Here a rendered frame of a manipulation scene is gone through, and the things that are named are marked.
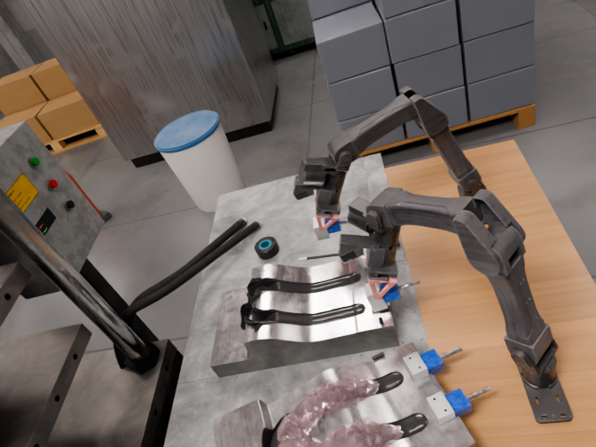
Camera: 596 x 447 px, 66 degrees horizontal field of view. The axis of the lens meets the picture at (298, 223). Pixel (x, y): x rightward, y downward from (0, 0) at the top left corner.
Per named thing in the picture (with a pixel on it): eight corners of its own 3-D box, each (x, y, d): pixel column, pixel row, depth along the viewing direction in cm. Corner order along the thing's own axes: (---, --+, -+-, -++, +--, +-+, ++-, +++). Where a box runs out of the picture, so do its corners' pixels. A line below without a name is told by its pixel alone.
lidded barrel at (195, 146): (253, 168, 362) (223, 102, 325) (247, 207, 325) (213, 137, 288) (198, 184, 372) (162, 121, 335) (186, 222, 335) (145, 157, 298)
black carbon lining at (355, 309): (362, 275, 128) (354, 252, 122) (368, 321, 115) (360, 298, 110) (247, 299, 135) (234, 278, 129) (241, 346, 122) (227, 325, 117)
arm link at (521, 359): (509, 350, 92) (537, 364, 88) (530, 319, 95) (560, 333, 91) (510, 366, 96) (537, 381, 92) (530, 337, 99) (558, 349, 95)
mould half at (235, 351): (385, 270, 135) (375, 239, 127) (399, 346, 115) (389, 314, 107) (230, 303, 145) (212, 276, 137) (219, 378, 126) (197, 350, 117)
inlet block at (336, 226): (359, 219, 139) (355, 206, 136) (360, 230, 135) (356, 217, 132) (317, 230, 142) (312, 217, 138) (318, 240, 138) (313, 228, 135)
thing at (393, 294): (421, 283, 115) (414, 267, 112) (425, 295, 110) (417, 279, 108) (372, 299, 118) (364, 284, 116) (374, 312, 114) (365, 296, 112)
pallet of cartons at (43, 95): (105, 141, 507) (61, 75, 458) (9, 168, 537) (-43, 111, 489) (131, 101, 578) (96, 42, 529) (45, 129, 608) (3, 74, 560)
